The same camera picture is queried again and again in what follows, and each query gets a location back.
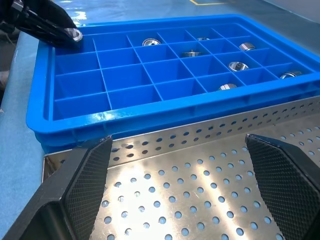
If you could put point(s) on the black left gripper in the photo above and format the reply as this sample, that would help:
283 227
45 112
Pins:
12 12

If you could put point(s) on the perforated steel tray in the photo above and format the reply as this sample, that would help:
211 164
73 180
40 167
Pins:
140 170

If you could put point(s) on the blue plastic compartment tray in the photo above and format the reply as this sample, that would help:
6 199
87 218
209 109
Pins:
125 80

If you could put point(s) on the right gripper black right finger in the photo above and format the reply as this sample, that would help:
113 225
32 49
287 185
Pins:
282 180

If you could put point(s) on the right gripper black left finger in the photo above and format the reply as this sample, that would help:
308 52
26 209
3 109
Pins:
75 195

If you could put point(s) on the metal roller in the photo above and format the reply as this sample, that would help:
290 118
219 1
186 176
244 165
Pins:
150 42
247 46
75 35
290 75
192 53
238 66
203 39
227 87

